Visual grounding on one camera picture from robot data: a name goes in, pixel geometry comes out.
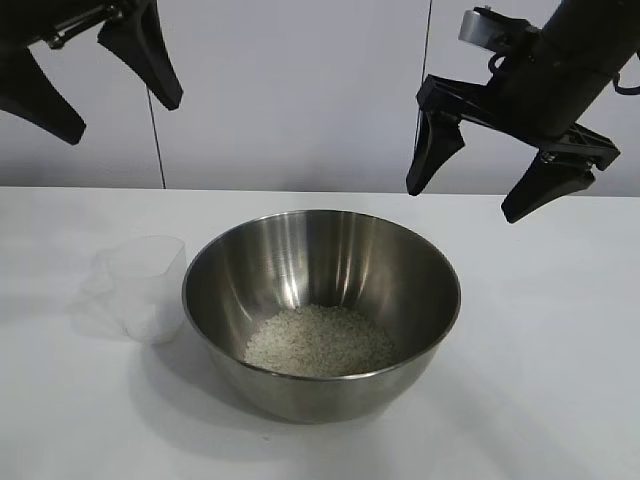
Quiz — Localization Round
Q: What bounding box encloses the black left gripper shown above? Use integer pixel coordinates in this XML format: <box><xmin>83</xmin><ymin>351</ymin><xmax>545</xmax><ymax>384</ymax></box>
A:
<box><xmin>0</xmin><ymin>0</ymin><xmax>185</xmax><ymax>147</ymax></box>

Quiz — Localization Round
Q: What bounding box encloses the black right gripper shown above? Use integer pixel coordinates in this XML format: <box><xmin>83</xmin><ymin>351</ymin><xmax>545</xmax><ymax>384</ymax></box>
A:
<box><xmin>404</xmin><ymin>42</ymin><xmax>622</xmax><ymax>225</ymax></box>

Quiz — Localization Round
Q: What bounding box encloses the stainless steel mixing bowl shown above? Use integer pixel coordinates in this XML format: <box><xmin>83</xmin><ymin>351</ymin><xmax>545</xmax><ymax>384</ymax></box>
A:
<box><xmin>182</xmin><ymin>209</ymin><xmax>462</xmax><ymax>425</ymax></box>

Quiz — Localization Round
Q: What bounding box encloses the clear plastic measuring cup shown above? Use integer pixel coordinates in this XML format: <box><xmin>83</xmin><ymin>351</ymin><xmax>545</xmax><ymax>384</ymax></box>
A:
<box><xmin>74</xmin><ymin>235</ymin><xmax>189</xmax><ymax>346</ymax></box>

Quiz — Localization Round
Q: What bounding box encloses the white uncooked rice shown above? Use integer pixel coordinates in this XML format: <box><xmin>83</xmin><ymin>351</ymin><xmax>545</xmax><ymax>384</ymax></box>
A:
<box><xmin>243</xmin><ymin>303</ymin><xmax>396</xmax><ymax>377</ymax></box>

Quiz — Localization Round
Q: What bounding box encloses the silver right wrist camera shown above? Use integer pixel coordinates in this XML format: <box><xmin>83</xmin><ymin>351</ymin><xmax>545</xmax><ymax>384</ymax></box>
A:
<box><xmin>457</xmin><ymin>7</ymin><xmax>502</xmax><ymax>51</ymax></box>

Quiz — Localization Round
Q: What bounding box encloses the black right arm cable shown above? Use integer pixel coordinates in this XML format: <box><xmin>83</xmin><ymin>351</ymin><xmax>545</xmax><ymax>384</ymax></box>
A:
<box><xmin>610</xmin><ymin>72</ymin><xmax>640</xmax><ymax>96</ymax></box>

